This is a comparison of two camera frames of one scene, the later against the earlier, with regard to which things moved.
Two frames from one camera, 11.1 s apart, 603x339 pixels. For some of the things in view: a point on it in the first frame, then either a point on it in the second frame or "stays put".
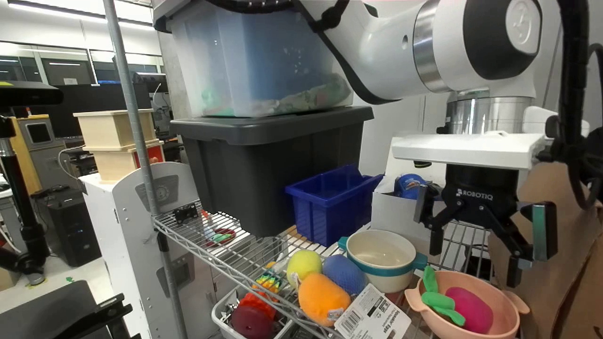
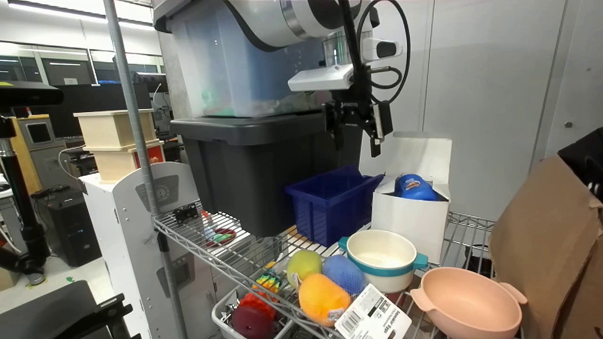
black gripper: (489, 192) → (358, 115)
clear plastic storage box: (245, 60) stays put
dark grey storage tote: (241, 162) stays put
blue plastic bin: (331, 203) stays put
